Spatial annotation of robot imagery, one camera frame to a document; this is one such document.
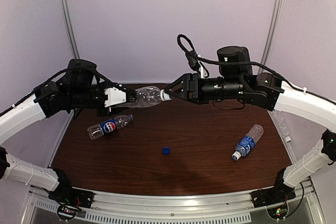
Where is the clear unlabeled plastic bottle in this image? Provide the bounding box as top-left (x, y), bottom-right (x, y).
top-left (116, 86), bottom-right (162, 108)

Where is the Pepsi label plastic bottle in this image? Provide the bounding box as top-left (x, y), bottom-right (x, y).
top-left (87, 114), bottom-right (133, 140)

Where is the blue bottle cap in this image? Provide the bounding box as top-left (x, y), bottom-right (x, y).
top-left (162, 146), bottom-right (171, 155)

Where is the blue label water bottle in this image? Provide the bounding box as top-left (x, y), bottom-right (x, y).
top-left (232, 124), bottom-right (264, 161)

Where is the white bottle cap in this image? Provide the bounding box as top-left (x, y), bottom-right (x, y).
top-left (160, 89), bottom-right (173, 101)

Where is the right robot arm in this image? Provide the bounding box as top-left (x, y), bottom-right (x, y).
top-left (165, 46), bottom-right (335, 196)

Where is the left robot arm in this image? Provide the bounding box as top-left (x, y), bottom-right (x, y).
top-left (1, 59), bottom-right (137, 193)

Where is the left circuit board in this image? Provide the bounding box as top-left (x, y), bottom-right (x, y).
top-left (56, 204), bottom-right (79, 221)

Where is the circuit board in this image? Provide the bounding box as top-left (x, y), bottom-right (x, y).
top-left (266, 203), bottom-right (289, 221)
top-left (56, 204), bottom-right (79, 221)

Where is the right circuit board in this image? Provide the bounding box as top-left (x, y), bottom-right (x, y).
top-left (266, 203), bottom-right (289, 221)

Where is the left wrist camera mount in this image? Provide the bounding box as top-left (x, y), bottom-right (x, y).
top-left (104, 87), bottom-right (126, 108)

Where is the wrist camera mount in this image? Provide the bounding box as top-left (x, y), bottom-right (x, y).
top-left (185, 51), bottom-right (207, 79)
top-left (104, 87), bottom-right (126, 108)

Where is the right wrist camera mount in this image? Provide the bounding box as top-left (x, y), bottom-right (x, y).
top-left (185, 51), bottom-right (207, 79)

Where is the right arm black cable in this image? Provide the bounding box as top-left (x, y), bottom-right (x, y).
top-left (177, 34), bottom-right (336, 104)

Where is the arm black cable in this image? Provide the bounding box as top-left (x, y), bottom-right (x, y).
top-left (177, 34), bottom-right (336, 104)
top-left (0, 68), bottom-right (124, 116)

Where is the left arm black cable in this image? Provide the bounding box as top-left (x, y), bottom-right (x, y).
top-left (0, 68), bottom-right (124, 116)

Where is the front aluminium rail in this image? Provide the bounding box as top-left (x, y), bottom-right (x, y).
top-left (27, 179), bottom-right (325, 223)

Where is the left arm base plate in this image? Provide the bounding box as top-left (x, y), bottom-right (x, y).
top-left (47, 187), bottom-right (94, 208)

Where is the left aluminium frame post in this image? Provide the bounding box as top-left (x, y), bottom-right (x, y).
top-left (60, 0), bottom-right (80, 59)

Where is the aluminium frame post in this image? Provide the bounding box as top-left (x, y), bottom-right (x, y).
top-left (60, 0), bottom-right (80, 59)
top-left (261, 0), bottom-right (284, 65)

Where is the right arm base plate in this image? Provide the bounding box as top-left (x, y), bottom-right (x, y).
top-left (250, 187), bottom-right (296, 208)

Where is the right aluminium frame post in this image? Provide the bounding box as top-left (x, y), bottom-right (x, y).
top-left (261, 0), bottom-right (284, 65)

